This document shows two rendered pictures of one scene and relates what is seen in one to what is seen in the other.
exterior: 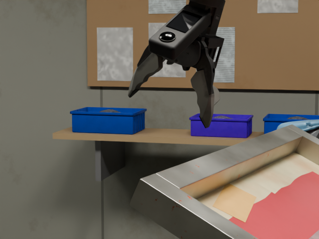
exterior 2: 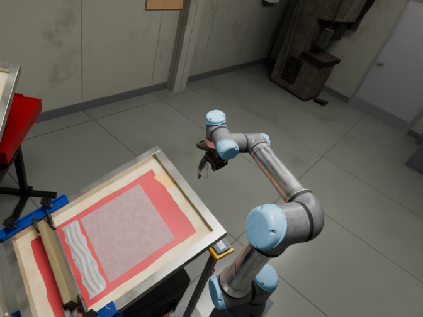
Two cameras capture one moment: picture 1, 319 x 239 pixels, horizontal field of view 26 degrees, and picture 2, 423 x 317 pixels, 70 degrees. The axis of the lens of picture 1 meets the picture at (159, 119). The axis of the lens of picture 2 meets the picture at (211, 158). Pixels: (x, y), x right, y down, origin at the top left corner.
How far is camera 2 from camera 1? 1.90 m
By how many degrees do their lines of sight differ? 97
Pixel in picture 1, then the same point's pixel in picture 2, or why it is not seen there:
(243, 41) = not seen: outside the picture
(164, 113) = not seen: outside the picture
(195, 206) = (146, 154)
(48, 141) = not seen: outside the picture
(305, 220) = (157, 201)
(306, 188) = (179, 216)
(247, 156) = (180, 184)
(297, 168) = (196, 223)
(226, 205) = (162, 175)
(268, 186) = (177, 198)
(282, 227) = (152, 189)
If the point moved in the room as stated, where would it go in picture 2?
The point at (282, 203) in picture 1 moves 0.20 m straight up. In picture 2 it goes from (166, 197) to (174, 165)
